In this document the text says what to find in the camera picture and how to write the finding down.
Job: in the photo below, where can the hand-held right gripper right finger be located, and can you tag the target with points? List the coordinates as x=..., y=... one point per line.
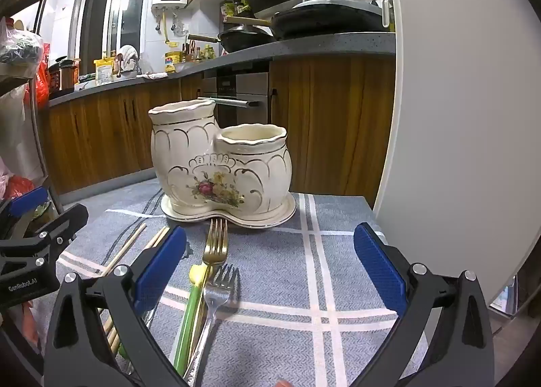
x=378, y=268

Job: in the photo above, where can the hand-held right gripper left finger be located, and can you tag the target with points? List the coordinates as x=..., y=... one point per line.
x=162, y=268

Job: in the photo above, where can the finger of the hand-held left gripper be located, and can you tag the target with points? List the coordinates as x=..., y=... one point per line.
x=67, y=220
x=27, y=200

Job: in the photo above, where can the wooden chopstick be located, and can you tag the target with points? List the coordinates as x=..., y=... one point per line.
x=153, y=240
x=159, y=239

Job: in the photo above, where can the gold fork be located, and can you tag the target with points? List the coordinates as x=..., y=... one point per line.
x=215, y=247

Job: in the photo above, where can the silver fork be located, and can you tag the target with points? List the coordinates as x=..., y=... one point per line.
x=219, y=289

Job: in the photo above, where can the cream floral ceramic utensil holder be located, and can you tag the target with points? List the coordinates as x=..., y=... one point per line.
x=249, y=167

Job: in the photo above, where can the red plastic bag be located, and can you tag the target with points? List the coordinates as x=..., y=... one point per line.
x=42, y=86
x=17, y=186

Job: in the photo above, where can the metal storage rack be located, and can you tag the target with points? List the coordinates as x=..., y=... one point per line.
x=40, y=146

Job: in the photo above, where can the wooden base cabinet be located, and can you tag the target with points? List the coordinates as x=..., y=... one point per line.
x=338, y=116
x=105, y=129

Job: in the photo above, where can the grey checked tablecloth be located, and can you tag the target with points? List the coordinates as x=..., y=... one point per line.
x=274, y=268

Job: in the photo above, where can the cream ceramic drip saucer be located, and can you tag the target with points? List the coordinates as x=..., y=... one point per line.
x=270, y=215

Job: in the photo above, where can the dark red lidded jar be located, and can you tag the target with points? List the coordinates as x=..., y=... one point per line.
x=63, y=76

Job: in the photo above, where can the yellow food packet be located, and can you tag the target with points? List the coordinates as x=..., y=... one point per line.
x=103, y=72

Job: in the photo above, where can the clear plastic bag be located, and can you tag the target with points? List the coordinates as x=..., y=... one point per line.
x=17, y=44

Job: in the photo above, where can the white dish cloth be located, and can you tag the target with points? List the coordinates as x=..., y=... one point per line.
x=154, y=75

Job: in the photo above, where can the white hanging rag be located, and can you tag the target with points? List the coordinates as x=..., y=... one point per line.
x=129, y=55

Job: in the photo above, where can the yellow cooking oil bottle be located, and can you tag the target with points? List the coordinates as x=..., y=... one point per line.
x=171, y=61

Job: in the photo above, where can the glass sliding window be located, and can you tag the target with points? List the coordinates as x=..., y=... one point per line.
x=105, y=10

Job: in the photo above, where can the stainless built-in oven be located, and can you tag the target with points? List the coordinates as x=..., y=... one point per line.
x=249, y=82

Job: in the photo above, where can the row of condiment bottles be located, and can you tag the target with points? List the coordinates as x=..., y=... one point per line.
x=198, y=53

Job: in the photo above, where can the grey kitchen countertop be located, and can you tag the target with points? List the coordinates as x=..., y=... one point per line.
x=296, y=48

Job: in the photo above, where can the grey lidded pan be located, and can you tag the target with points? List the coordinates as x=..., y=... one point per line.
x=338, y=8

